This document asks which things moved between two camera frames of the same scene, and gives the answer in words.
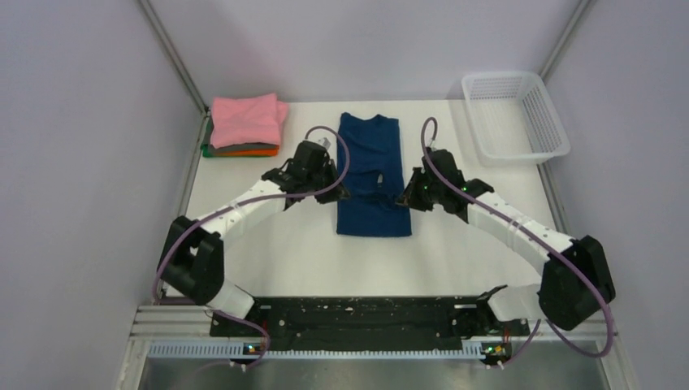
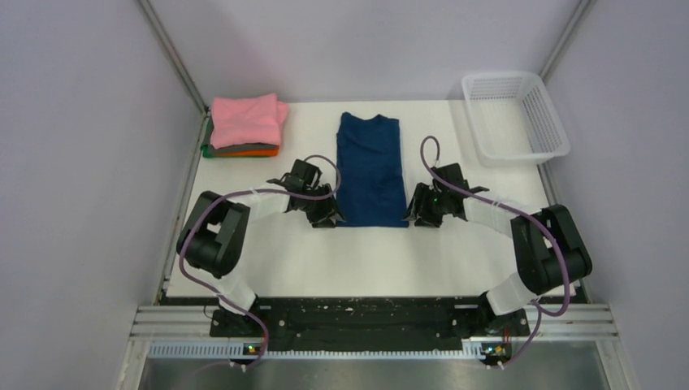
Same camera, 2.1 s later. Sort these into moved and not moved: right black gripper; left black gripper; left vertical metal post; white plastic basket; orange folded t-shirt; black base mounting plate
Moved: right black gripper; left black gripper
Not moved: left vertical metal post; black base mounting plate; orange folded t-shirt; white plastic basket
